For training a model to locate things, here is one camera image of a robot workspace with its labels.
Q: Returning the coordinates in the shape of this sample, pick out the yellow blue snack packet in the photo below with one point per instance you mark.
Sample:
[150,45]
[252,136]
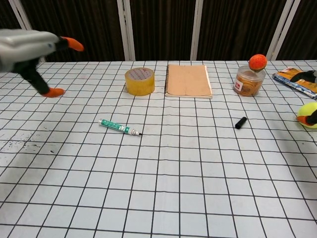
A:
[294,84]

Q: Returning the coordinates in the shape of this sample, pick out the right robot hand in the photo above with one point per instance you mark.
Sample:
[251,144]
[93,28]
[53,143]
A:
[308,75]

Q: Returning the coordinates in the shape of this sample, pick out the clear jar of rubber bands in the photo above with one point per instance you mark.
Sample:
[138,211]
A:
[248,84]

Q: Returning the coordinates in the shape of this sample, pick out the white black checked tablecloth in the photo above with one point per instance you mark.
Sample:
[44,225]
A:
[173,161]

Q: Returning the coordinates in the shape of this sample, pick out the green white marker pen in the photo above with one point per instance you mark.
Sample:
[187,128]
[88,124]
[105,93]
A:
[116,126]

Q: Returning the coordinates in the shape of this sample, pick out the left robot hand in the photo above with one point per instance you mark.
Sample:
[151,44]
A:
[22,49]

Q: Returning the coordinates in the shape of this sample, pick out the brown spiral notebook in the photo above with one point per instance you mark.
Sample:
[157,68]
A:
[188,80]

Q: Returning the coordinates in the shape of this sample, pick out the white metal frame post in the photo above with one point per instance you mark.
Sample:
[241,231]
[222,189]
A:
[125,29]
[282,27]
[23,17]
[199,29]

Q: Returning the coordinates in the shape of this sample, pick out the black pleated curtain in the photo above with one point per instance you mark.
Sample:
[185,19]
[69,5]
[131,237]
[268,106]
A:
[161,24]

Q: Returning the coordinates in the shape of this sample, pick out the yellow tennis ball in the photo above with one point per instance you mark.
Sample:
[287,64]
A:
[309,109]

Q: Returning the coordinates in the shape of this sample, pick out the black marker cap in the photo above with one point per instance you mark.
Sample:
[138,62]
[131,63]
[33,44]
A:
[240,122]

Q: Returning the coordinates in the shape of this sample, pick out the orange ball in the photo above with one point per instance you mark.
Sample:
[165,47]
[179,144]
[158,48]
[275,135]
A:
[258,62]

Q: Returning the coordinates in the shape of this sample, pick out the yellow packing tape roll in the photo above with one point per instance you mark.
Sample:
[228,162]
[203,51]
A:
[140,81]

